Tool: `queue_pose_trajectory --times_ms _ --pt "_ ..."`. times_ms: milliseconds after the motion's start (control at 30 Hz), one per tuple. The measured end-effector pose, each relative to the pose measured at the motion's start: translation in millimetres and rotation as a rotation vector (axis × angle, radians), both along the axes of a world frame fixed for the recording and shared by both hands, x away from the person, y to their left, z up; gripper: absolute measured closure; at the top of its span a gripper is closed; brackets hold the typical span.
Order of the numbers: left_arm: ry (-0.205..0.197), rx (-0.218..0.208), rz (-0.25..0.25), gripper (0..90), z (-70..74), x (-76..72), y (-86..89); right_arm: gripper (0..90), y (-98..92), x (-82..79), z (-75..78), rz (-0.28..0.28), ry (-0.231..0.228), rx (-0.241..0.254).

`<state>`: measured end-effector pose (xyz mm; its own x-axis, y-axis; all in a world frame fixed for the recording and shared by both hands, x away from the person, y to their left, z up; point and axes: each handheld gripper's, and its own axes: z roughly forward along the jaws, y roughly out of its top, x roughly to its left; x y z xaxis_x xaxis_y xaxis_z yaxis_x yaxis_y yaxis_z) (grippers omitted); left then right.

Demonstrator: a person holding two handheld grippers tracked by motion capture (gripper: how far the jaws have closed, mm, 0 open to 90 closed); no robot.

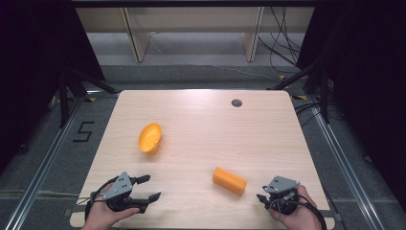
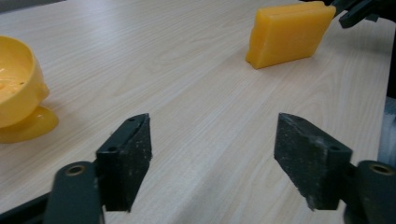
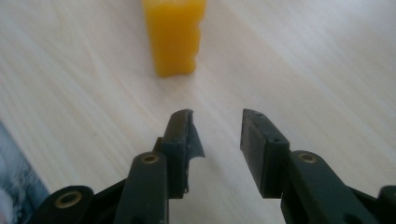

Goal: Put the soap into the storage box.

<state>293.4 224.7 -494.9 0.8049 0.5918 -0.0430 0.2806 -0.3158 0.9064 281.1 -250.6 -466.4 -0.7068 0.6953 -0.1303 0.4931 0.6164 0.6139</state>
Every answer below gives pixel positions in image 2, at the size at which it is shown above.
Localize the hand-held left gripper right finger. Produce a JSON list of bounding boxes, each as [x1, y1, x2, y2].
[[273, 112, 355, 211]]

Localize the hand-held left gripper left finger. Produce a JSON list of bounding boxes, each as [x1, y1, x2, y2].
[[95, 112, 153, 213]]

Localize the yellow sponge block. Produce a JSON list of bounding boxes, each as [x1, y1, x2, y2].
[[245, 0, 337, 70]]

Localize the light blue cloth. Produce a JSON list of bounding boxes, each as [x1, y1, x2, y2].
[[376, 96, 396, 170]]

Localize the yellow bowl with base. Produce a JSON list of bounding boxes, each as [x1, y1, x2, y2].
[[0, 35, 60, 145]]

